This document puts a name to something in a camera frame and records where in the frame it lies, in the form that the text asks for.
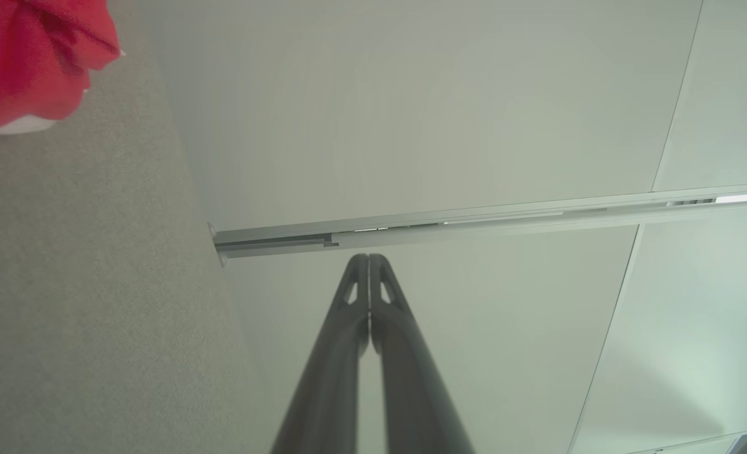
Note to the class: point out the red shorts with white stripe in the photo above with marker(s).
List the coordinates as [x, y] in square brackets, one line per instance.
[20, 57]

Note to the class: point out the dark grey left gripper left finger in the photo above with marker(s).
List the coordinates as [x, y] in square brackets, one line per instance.
[329, 378]

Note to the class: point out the grey aluminium post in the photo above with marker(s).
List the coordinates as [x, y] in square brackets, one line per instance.
[411, 230]

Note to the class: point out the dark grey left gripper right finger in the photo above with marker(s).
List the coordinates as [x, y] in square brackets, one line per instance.
[411, 391]

